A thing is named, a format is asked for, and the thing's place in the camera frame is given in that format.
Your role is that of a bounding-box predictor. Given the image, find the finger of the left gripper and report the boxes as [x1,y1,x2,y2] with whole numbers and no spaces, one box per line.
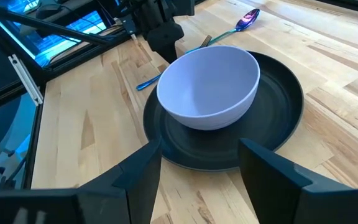
[145,21,185,64]

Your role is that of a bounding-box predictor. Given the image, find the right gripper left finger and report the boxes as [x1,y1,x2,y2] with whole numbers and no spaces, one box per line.
[75,139,163,224]

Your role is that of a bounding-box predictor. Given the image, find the iridescent fork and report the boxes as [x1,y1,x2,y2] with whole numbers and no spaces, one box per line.
[135,34,213,91]

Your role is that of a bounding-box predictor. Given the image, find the black round plate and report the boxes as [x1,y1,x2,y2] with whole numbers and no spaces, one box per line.
[142,50,305,171]

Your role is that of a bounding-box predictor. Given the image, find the lilac bowl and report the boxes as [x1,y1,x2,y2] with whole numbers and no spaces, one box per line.
[156,45,261,131]

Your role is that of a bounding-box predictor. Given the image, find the iridescent spoon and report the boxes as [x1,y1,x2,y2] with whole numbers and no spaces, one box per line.
[185,8,260,54]

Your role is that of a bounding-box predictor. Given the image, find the silver aluminium bracket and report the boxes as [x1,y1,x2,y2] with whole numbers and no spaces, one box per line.
[7,54,44,106]

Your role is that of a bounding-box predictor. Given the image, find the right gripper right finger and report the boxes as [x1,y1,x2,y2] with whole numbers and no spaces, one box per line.
[238,138,352,224]

